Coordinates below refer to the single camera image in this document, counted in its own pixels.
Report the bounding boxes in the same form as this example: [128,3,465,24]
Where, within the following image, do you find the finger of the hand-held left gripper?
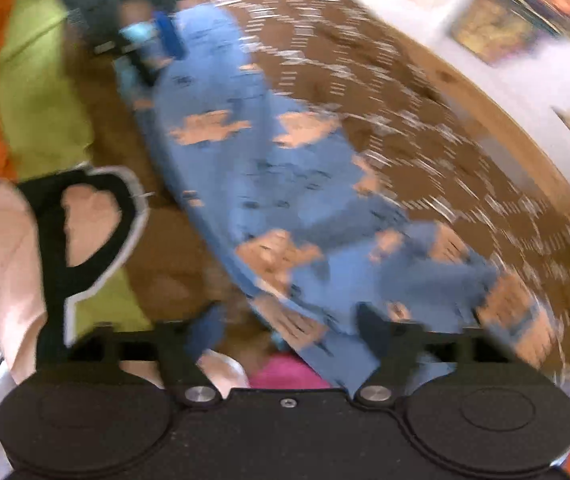
[152,10,188,63]
[114,25,167,89]

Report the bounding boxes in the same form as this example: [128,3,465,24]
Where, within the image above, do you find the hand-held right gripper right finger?
[355,303,516,405]

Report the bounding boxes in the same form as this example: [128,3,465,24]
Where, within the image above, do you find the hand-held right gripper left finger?
[38,304,227,407]

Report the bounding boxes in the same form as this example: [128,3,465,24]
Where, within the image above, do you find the blue pants with orange print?
[115,5,556,392]

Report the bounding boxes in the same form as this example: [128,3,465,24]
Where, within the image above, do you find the magenta cloth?
[249,352,333,392]

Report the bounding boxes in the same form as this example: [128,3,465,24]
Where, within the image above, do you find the colourful bed sheet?
[0,0,158,343]

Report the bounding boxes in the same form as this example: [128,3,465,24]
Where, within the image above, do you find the brown printed blanket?
[90,0,570,386]

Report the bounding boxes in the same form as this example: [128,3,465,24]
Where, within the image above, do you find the pink cloth with black print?
[0,167,148,386]

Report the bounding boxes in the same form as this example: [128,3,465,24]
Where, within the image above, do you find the wooden bed frame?
[365,10,570,261]

